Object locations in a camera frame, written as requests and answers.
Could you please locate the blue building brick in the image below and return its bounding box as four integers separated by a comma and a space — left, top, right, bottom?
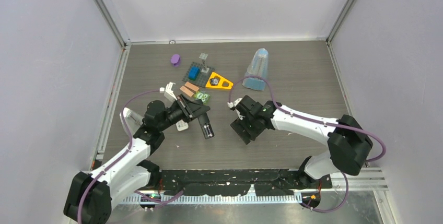
188, 66, 200, 80

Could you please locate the yellow triangular toy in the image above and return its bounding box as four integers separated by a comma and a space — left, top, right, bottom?
205, 72, 234, 90

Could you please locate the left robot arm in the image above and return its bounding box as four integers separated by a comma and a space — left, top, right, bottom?
63, 95, 214, 223

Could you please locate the green monster toy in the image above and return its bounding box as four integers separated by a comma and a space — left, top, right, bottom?
193, 91, 211, 104

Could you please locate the white remote control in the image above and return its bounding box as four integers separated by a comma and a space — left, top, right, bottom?
176, 120, 189, 132

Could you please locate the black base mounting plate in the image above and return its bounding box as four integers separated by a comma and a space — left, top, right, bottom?
161, 169, 332, 196

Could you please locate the blue translucent metronome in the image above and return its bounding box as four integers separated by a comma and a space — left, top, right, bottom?
242, 48, 269, 91

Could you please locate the grey brick post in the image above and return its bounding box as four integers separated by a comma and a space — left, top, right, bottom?
199, 53, 209, 74

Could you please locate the purple cap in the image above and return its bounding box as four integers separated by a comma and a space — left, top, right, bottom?
170, 54, 181, 67

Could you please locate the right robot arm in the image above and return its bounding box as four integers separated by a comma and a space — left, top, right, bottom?
227, 96, 373, 188

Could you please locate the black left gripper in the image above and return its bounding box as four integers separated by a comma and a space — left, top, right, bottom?
158, 94, 209, 132

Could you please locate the black battery compartment cover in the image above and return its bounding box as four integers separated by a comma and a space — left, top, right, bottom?
230, 121, 256, 145

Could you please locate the grey building brick plate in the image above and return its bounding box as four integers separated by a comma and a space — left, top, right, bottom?
182, 62, 215, 88

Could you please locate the tan wooden block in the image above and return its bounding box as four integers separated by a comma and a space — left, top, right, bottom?
180, 86, 195, 98
184, 82, 199, 92

